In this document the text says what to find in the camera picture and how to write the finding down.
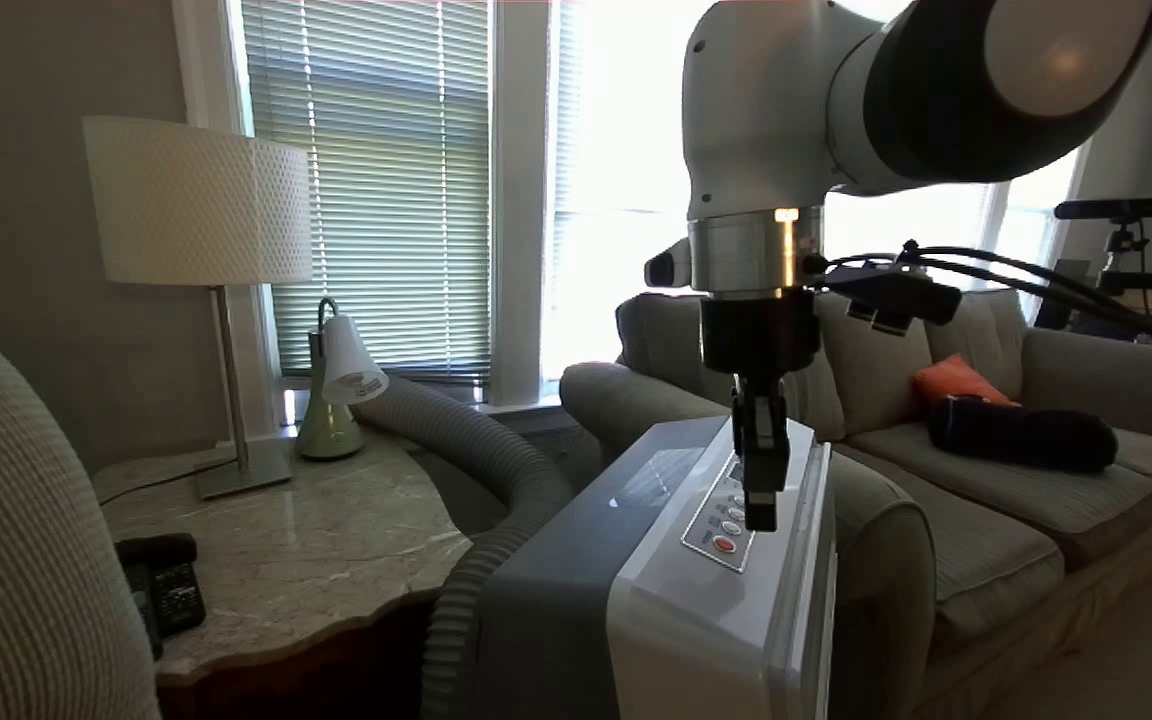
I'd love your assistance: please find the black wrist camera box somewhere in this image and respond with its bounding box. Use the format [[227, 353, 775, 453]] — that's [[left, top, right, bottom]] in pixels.
[[820, 256, 968, 336]]

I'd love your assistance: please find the white portable air conditioner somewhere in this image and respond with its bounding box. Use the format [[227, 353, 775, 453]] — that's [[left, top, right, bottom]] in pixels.
[[449, 413, 841, 720]]

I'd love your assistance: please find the black camera on tripod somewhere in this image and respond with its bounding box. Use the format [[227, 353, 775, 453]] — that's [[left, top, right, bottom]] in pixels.
[[1054, 193, 1152, 300]]

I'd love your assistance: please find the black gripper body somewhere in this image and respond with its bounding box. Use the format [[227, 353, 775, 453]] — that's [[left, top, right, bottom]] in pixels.
[[701, 290, 826, 404]]

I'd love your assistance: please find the black bolster cushion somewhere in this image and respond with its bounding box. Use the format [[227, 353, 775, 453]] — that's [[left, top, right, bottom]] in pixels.
[[926, 395, 1124, 474]]

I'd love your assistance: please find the white drum shade table lamp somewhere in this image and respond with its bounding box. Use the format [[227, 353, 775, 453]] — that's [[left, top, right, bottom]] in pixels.
[[79, 111, 321, 502]]

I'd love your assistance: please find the black remote control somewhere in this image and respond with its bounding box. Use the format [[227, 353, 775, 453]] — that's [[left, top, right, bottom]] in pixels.
[[134, 556, 209, 643], [111, 532, 201, 570]]

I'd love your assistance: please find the grey corrugated exhaust hose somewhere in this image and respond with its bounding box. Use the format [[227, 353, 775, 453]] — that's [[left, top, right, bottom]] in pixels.
[[351, 377, 580, 720]]

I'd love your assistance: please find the grey green sofa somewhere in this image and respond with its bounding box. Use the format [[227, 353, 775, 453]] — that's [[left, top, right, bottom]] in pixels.
[[558, 285, 1152, 720]]

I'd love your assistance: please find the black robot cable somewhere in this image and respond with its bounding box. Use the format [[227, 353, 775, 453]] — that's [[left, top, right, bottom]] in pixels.
[[811, 235, 1152, 373]]

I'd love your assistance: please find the marble top side table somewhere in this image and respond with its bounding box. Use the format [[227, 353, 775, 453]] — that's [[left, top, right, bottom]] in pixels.
[[91, 430, 478, 720]]

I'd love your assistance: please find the beige armchair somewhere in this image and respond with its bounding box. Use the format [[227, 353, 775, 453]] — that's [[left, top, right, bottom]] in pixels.
[[0, 290, 164, 720]]

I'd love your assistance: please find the white window blind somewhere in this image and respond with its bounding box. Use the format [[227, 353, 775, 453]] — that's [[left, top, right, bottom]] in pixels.
[[238, 0, 491, 377]]

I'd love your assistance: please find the orange cloth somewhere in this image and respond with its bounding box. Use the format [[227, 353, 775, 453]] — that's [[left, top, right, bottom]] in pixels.
[[910, 353, 1026, 416]]

